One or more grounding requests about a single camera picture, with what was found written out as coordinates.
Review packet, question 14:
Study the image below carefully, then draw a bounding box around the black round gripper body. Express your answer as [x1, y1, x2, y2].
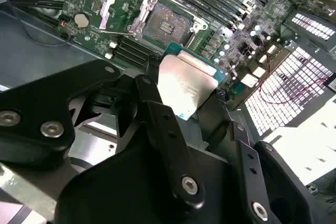
[54, 125, 247, 224]

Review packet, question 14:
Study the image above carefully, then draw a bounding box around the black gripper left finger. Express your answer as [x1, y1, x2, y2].
[0, 55, 206, 211]

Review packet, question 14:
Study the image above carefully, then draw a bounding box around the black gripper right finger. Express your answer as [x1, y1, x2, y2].
[196, 91, 316, 224]

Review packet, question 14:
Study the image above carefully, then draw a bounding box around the silver-topped CPU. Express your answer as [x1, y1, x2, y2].
[156, 42, 227, 122]

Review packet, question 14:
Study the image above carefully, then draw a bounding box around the metal socket cover frame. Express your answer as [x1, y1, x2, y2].
[99, 0, 149, 36]

